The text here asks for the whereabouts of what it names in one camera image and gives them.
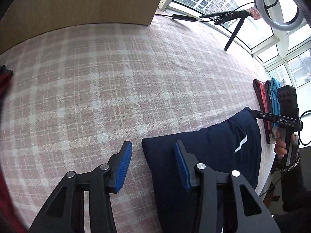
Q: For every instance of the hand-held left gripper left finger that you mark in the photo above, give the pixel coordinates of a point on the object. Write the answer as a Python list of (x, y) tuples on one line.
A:
[(124, 165)]

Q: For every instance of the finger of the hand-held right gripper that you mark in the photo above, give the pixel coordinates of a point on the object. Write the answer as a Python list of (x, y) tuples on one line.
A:
[(262, 115)]

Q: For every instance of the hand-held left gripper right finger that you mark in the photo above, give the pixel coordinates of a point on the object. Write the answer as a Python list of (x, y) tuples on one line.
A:
[(182, 167)]

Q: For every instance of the navy blue garment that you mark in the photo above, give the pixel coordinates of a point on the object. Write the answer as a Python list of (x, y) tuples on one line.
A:
[(213, 150)]

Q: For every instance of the person's right forearm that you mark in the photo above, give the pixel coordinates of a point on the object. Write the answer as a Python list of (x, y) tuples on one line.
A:
[(294, 187)]

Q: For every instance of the stack of folded coloured clothes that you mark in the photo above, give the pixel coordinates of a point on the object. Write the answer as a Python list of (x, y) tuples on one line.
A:
[(258, 94)]

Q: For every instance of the person's right hand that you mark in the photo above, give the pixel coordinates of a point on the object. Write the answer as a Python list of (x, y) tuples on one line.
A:
[(280, 148)]

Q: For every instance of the light blue folded garment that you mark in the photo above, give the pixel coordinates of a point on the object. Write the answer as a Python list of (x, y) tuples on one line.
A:
[(275, 102)]

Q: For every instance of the white framed bay window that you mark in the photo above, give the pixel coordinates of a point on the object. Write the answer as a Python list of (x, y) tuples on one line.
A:
[(281, 41)]

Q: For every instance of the pink plaid blanket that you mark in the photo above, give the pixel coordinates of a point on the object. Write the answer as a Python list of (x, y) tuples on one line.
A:
[(97, 89)]

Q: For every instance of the black tripod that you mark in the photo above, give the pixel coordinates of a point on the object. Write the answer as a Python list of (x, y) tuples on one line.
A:
[(234, 35)]

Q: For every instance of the red garment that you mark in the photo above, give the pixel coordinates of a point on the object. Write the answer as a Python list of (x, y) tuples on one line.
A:
[(3, 85)]

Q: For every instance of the dark grey garment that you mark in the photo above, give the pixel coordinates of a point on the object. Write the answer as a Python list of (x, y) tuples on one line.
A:
[(6, 70)]

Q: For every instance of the light wooden panel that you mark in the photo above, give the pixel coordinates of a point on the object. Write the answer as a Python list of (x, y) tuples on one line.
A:
[(85, 0)]

